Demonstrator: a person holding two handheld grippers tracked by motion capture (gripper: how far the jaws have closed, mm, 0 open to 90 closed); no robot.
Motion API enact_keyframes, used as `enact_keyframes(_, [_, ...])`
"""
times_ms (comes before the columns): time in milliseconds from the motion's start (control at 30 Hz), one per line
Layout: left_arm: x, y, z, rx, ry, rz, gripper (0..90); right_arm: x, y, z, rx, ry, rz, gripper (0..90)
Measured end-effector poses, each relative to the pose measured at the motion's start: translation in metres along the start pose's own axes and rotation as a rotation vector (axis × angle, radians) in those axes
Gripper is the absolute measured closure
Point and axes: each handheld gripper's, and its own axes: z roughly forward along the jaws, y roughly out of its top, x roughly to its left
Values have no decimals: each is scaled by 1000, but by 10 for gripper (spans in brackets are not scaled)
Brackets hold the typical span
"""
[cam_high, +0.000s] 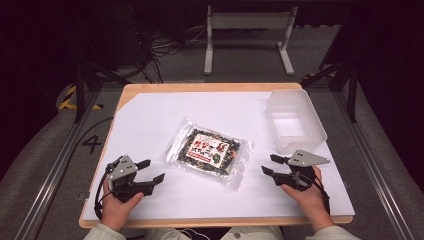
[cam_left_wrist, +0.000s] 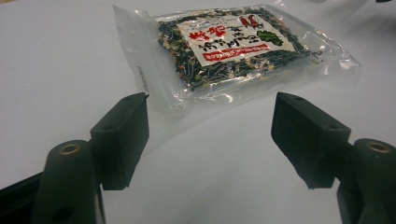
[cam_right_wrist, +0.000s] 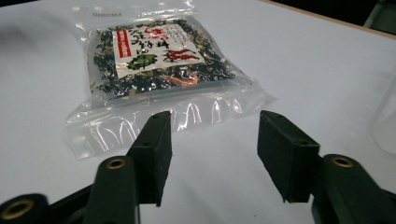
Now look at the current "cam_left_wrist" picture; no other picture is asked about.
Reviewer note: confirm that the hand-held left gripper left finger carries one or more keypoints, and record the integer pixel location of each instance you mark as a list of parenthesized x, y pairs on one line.
[(120, 140)]

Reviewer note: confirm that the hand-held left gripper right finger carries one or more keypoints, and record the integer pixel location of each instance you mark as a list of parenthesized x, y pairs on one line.
[(308, 140)]

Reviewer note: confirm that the clear packet of dried seaweed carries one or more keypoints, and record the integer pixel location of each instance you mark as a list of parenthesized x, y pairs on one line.
[(224, 53)]

